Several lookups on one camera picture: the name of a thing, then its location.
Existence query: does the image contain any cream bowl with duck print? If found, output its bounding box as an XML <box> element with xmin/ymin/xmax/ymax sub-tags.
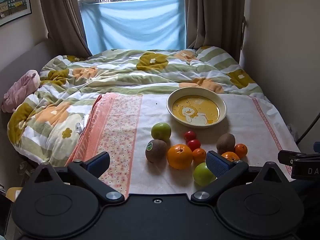
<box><xmin>166</xmin><ymin>87</ymin><xmax>227</xmax><ymax>129</ymax></box>

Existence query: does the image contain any yellow object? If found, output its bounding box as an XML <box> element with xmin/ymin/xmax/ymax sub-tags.
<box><xmin>5</xmin><ymin>187</ymin><xmax>23</xmax><ymax>202</ymax></box>

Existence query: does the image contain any framed wall picture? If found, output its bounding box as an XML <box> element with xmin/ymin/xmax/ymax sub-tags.
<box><xmin>0</xmin><ymin>0</ymin><xmax>32</xmax><ymax>27</ymax></box>

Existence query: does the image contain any small mandarin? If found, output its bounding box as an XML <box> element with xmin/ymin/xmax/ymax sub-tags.
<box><xmin>192</xmin><ymin>148</ymin><xmax>207</xmax><ymax>165</ymax></box>
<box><xmin>234</xmin><ymin>143</ymin><xmax>248</xmax><ymax>159</ymax></box>
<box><xmin>221</xmin><ymin>151</ymin><xmax>240</xmax><ymax>162</ymax></box>

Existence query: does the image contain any large orange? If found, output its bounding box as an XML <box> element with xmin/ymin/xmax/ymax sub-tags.
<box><xmin>167</xmin><ymin>144</ymin><xmax>194</xmax><ymax>170</ymax></box>

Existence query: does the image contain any green striped floral quilt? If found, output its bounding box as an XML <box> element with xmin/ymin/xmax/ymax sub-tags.
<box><xmin>7</xmin><ymin>45</ymin><xmax>271</xmax><ymax>167</ymax></box>

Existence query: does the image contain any green apple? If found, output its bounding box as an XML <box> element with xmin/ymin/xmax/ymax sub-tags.
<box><xmin>193</xmin><ymin>162</ymin><xmax>217</xmax><ymax>186</ymax></box>
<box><xmin>151</xmin><ymin>122</ymin><xmax>172</xmax><ymax>142</ymax></box>

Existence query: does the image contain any pink plush toy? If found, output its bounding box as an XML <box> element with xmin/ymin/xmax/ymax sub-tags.
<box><xmin>2</xmin><ymin>70</ymin><xmax>41</xmax><ymax>113</ymax></box>

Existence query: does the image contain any red cherry tomato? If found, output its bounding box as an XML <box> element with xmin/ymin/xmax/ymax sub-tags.
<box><xmin>184</xmin><ymin>131</ymin><xmax>197</xmax><ymax>143</ymax></box>
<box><xmin>187</xmin><ymin>139</ymin><xmax>201</xmax><ymax>152</ymax></box>

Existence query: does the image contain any white cloth with pink floral band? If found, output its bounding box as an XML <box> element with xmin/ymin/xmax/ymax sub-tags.
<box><xmin>65</xmin><ymin>92</ymin><xmax>300</xmax><ymax>198</ymax></box>

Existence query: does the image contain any beige curtain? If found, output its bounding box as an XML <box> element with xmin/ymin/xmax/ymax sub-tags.
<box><xmin>182</xmin><ymin>0</ymin><xmax>247</xmax><ymax>63</ymax></box>
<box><xmin>37</xmin><ymin>0</ymin><xmax>91</xmax><ymax>58</ymax></box>

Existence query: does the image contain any black cable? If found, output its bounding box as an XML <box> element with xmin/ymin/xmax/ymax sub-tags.
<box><xmin>296</xmin><ymin>112</ymin><xmax>320</xmax><ymax>142</ymax></box>

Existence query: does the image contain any light blue window cloth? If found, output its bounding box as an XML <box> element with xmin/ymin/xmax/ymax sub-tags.
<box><xmin>79</xmin><ymin>0</ymin><xmax>187</xmax><ymax>55</ymax></box>

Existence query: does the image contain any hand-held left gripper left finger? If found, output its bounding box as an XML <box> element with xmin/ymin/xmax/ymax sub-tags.
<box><xmin>25</xmin><ymin>151</ymin><xmax>125</xmax><ymax>204</ymax></box>

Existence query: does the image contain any brown kiwi with green sticker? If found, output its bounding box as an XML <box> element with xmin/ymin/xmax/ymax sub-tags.
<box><xmin>145</xmin><ymin>139</ymin><xmax>168</xmax><ymax>163</ymax></box>

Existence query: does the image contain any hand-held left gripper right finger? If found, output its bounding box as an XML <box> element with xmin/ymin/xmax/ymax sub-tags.
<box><xmin>191</xmin><ymin>150</ymin><xmax>293</xmax><ymax>204</ymax></box>

